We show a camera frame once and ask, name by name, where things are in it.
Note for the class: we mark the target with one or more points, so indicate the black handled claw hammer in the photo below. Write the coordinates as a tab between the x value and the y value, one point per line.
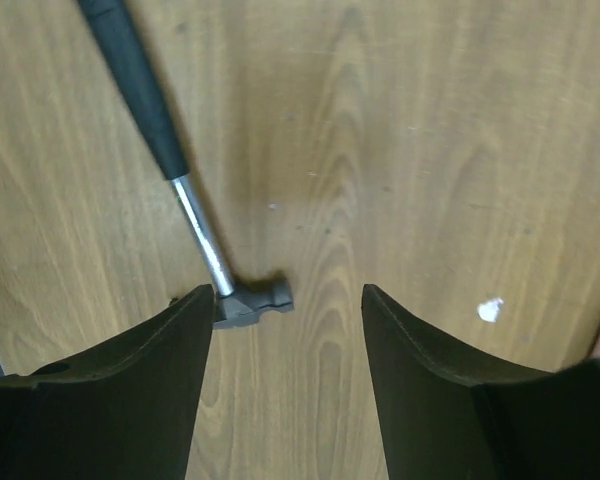
112	27

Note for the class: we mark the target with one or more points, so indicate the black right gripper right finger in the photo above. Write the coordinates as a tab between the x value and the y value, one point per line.
448	410

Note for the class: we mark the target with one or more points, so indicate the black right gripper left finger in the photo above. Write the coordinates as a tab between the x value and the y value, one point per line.
122	409

